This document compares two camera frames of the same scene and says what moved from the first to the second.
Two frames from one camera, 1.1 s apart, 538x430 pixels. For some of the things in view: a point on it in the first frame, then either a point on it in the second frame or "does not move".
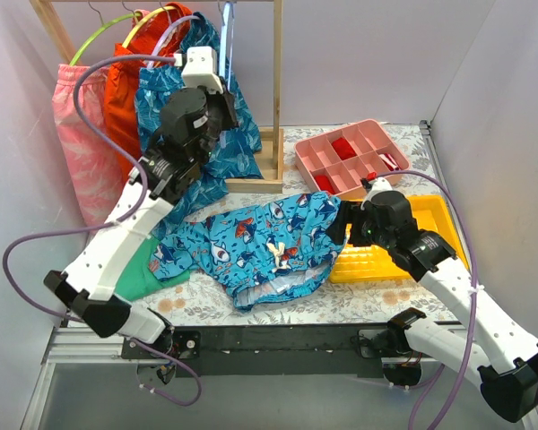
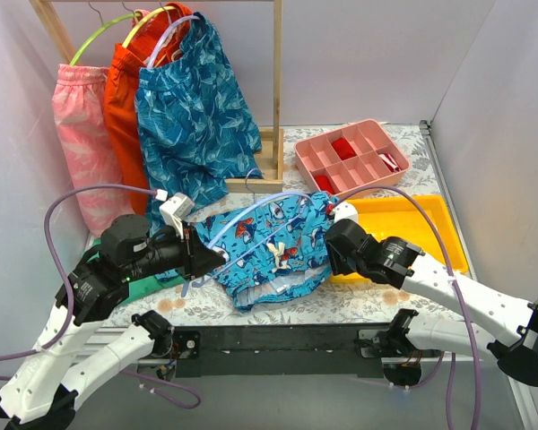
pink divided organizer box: [335, 162] does not move
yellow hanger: [133, 30] does not move
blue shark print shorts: [269, 252] does not move
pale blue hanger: [227, 4] to [186, 284]
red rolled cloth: [343, 149] does not move
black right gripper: [349, 222] to [337, 250]
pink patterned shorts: [93, 168] does not move
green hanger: [103, 25] does not move
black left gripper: [226, 106] to [189, 252]
